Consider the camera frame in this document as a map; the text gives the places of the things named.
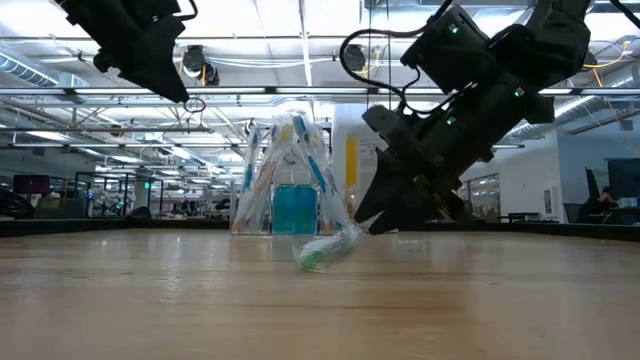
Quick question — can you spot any teal mouthwash bottle white cap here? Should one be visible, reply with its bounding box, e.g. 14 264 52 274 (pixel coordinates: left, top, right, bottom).
294 184 319 236
272 184 297 236

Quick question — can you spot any black aluminium table frame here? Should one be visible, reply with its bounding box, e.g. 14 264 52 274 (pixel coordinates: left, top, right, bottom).
0 215 640 243

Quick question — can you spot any hanging black cable loop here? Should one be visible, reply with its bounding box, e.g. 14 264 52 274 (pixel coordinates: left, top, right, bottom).
182 96 208 114

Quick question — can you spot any blue toothbrush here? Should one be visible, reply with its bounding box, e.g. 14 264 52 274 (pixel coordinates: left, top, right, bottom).
291 112 351 234
234 127 264 234

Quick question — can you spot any long ceiling light strip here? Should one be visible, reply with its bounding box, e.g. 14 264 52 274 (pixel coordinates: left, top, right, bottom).
0 86 640 97

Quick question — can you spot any black camera cable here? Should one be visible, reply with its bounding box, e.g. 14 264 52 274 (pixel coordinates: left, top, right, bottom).
339 0 454 114
172 0 199 22

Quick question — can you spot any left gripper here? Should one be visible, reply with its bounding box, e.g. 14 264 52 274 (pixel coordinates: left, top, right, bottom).
52 0 191 104

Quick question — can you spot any black monitor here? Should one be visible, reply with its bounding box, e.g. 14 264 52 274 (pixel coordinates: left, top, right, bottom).
607 157 640 200

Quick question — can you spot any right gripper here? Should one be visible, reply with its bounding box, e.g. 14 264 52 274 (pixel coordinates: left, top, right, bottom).
353 69 557 236

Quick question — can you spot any green toothbrush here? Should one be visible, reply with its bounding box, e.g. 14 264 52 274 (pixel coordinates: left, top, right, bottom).
292 223 367 275

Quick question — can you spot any black left camera cable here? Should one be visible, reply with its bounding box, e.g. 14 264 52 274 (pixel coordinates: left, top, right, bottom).
172 0 199 22

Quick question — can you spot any silver ventilation duct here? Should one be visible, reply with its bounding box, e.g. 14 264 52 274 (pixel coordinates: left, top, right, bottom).
0 51 90 105

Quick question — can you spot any person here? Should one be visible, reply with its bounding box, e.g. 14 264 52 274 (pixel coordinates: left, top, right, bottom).
575 185 620 225

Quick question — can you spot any clear acrylic organizer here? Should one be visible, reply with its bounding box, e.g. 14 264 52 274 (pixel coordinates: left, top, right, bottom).
228 164 352 237

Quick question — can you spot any black ceiling cable reel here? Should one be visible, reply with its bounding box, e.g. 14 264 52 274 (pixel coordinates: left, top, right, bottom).
181 43 221 87
343 43 367 72

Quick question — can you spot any red lit monitor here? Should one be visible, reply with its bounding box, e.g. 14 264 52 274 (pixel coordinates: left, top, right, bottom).
12 174 51 196

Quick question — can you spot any black right camera cable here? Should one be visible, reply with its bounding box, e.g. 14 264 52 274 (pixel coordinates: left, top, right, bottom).
339 0 454 114

